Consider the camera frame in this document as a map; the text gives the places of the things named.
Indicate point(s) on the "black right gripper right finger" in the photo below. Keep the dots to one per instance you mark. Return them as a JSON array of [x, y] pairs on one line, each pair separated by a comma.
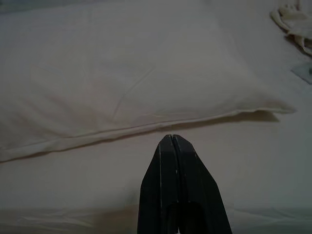
[[195, 182]]

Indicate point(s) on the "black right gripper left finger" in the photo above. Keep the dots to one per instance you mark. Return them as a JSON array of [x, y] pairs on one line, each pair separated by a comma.
[[156, 190]]

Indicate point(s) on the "white pillow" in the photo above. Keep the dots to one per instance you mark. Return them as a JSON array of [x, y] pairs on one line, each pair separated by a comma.
[[122, 73]]

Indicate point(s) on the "white sheeted bed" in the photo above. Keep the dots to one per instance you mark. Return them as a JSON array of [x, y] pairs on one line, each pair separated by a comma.
[[243, 170]]

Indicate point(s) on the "grey printed booklet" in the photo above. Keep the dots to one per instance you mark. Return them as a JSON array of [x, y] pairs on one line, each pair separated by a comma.
[[303, 72]]

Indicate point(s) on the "beige crumpled cloth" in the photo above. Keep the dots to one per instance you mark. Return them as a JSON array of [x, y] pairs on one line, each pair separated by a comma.
[[295, 22]]

